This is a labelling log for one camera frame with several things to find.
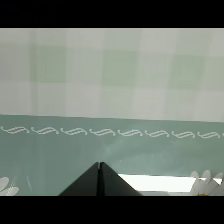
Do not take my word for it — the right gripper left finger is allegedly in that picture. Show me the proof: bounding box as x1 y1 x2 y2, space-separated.
58 161 101 197

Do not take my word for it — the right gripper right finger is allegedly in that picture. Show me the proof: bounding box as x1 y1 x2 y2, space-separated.
99 161 143 197

